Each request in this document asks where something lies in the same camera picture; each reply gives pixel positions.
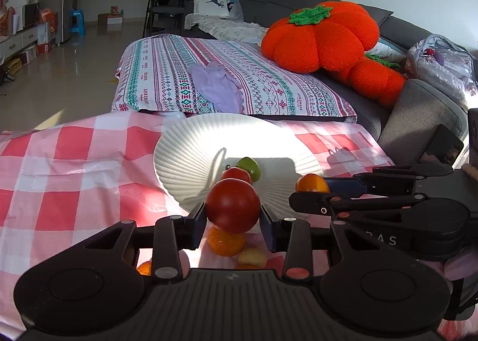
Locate red boxes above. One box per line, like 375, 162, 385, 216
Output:
37, 8, 58, 54

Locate patterned striped pillow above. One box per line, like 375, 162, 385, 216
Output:
111, 35, 358, 123

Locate floral blanket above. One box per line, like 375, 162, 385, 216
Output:
185, 14, 269, 45

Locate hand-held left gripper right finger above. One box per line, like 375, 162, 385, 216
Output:
260, 204, 378, 281

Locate beige longan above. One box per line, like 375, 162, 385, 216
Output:
238, 247, 268, 267

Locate black screen device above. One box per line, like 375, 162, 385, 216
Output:
424, 123, 465, 170

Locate white drawer cabinet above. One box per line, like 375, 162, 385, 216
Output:
0, 23, 49, 61

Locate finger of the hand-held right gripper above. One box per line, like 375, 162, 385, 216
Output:
289, 192, 428, 220
324, 162, 454, 198

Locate red white checkered tablecloth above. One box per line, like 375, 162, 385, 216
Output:
0, 111, 478, 341

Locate green jujube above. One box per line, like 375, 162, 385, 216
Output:
238, 157, 261, 182

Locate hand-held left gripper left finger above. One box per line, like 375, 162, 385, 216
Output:
80, 202, 207, 280

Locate orange knitted pumpkin plush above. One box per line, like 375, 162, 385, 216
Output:
260, 1, 381, 74

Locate grey sofa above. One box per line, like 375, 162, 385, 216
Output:
183, 0, 469, 147

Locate red tomato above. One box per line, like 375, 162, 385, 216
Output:
220, 167, 254, 186
205, 178, 262, 234

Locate orange tomato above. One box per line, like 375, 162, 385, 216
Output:
296, 174, 330, 194

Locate white deer print pillow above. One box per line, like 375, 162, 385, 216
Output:
192, 0, 229, 20

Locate clear zip storage bag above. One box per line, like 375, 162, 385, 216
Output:
405, 34, 478, 110

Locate blue plastic stool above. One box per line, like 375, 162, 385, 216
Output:
69, 8, 86, 38

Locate orange segmented knitted plush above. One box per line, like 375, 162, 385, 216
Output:
334, 53, 407, 107

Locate microwave oven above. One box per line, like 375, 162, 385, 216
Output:
23, 4, 40, 28

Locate white ribbed plate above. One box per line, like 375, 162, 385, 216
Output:
153, 114, 325, 215

